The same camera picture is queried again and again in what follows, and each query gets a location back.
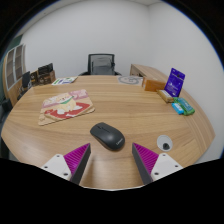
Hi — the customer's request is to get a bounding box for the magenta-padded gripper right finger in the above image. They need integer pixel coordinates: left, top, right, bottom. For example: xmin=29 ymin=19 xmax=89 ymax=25
xmin=131 ymin=142 xmax=184 ymax=185

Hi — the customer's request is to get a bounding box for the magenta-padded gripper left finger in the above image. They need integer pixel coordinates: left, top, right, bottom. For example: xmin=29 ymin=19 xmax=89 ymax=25
xmin=40 ymin=143 xmax=92 ymax=185

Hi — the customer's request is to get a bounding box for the black computer mouse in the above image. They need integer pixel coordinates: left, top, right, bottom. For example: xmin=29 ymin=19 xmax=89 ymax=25
xmin=89 ymin=122 xmax=126 ymax=152

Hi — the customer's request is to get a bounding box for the dog print mouse pad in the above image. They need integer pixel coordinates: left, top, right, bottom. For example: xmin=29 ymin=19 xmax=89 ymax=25
xmin=37 ymin=88 xmax=96 ymax=127

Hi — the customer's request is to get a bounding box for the small blue package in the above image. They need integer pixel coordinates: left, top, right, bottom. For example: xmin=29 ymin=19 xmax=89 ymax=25
xmin=171 ymin=102 xmax=185 ymax=116

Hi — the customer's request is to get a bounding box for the small tan box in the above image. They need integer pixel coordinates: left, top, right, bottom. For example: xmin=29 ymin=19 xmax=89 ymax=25
xmin=156 ymin=89 xmax=175 ymax=104

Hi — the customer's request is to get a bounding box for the green package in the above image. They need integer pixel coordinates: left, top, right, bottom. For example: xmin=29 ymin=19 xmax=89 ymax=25
xmin=173 ymin=97 xmax=196 ymax=116

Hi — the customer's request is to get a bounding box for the orange-brown cardboard box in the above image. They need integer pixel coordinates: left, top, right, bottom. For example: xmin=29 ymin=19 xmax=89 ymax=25
xmin=142 ymin=77 xmax=167 ymax=93

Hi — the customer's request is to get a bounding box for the green and purple leaflet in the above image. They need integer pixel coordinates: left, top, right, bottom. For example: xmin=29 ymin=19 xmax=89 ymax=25
xmin=51 ymin=76 xmax=79 ymax=86

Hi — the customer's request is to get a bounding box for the purple retail package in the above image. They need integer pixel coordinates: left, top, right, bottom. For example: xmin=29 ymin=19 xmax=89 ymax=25
xmin=164 ymin=67 xmax=186 ymax=98

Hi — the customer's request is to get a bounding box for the brown cardboard box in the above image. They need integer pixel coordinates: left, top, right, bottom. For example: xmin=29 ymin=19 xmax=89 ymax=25
xmin=36 ymin=70 xmax=57 ymax=86

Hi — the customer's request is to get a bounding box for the dark grey seat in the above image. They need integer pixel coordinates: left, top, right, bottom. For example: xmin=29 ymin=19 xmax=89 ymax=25
xmin=0 ymin=98 xmax=14 ymax=116

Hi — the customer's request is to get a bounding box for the wooden side desk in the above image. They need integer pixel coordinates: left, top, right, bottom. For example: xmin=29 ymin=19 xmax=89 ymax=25
xmin=129 ymin=63 xmax=169 ymax=84

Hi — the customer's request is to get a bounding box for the small dark box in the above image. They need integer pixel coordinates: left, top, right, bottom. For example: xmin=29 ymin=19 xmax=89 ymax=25
xmin=29 ymin=70 xmax=39 ymax=87

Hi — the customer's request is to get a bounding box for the black box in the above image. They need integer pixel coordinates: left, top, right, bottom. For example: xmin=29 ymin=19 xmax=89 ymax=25
xmin=37 ymin=62 xmax=54 ymax=76

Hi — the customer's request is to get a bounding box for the black mesh office chair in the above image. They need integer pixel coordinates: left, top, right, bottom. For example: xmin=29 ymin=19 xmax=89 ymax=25
xmin=78 ymin=53 xmax=123 ymax=77

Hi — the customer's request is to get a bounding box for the wooden cabinet with glass doors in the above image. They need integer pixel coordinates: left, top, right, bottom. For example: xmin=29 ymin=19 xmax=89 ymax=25
xmin=2 ymin=43 xmax=28 ymax=104

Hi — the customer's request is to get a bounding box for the white round cable grommet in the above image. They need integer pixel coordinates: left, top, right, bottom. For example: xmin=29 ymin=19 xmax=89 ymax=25
xmin=156 ymin=134 xmax=174 ymax=152

